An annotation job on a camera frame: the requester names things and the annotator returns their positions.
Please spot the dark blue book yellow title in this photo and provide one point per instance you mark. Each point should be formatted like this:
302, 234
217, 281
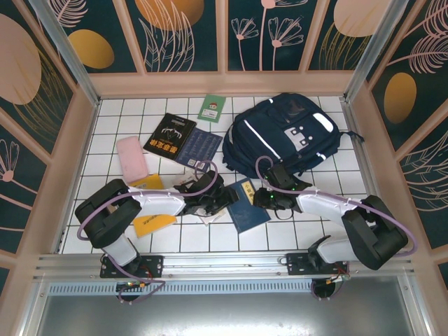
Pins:
246, 213

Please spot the navy blue backpack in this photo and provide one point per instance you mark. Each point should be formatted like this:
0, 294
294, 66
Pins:
252, 140

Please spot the blue book with white text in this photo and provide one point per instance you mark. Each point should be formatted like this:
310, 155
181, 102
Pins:
203, 147

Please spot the black book with antler print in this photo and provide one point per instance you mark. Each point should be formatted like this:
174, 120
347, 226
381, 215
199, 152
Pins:
168, 134

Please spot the pink pencil case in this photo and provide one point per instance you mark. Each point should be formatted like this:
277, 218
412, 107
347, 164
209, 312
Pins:
131, 159

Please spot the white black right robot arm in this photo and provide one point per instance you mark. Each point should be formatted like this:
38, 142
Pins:
322, 204

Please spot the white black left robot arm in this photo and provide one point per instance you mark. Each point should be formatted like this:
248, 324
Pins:
157, 203

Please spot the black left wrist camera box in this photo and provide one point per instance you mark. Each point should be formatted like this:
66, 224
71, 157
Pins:
210, 180

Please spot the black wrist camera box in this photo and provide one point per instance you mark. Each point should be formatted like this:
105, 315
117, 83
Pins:
210, 180
280, 176

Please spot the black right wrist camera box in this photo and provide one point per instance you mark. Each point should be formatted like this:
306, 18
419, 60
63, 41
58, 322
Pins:
280, 176

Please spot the aluminium mounting rail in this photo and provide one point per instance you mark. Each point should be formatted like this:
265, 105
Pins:
224, 266

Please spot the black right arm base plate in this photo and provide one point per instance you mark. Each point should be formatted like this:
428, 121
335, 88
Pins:
297, 264

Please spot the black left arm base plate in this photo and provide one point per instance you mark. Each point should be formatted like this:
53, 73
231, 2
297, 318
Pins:
154, 266

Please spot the aluminium side rail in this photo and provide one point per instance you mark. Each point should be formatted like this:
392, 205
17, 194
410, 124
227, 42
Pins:
348, 112

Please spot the aluminium corner post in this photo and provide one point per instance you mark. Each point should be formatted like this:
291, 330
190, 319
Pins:
69, 59
372, 52

